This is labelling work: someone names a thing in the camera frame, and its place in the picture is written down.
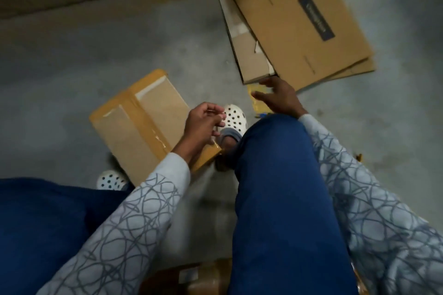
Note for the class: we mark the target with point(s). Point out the person's left hand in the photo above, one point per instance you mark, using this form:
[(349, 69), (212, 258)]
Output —
[(201, 129)]

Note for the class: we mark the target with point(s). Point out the person's right hand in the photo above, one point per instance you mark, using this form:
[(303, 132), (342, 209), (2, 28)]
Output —
[(284, 101)]

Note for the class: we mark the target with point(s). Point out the small brown cardboard box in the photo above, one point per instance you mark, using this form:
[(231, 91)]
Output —
[(131, 132)]

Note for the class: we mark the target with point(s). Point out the person's left forearm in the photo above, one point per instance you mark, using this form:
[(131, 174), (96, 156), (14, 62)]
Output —
[(124, 236)]

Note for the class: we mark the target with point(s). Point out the person's right forearm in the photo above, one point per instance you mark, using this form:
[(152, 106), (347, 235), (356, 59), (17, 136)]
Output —
[(381, 208)]

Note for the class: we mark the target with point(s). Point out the person's right white clog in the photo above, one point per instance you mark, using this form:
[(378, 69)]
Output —
[(235, 120)]

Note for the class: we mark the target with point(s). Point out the person's white clog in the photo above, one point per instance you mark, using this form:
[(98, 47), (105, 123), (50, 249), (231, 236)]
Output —
[(235, 120), (111, 181)]

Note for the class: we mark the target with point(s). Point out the small cardboard box being taped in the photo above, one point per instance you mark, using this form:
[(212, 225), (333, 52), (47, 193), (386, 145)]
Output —
[(249, 53)]

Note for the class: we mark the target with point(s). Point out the large flat black-label cardboard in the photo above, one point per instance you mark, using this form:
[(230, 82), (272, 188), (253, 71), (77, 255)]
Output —
[(291, 35)]

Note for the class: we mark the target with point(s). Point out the flat brown cardboard sheet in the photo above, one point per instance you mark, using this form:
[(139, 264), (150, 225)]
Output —
[(360, 69)]

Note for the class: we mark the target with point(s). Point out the person's left white clog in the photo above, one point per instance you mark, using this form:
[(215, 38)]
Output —
[(111, 181)]

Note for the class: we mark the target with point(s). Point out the person's blue trousers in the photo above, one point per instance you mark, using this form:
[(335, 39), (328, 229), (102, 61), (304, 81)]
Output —
[(284, 215)]

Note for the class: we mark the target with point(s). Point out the brown plastic-wrapped stool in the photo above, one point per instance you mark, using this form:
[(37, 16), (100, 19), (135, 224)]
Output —
[(201, 279)]

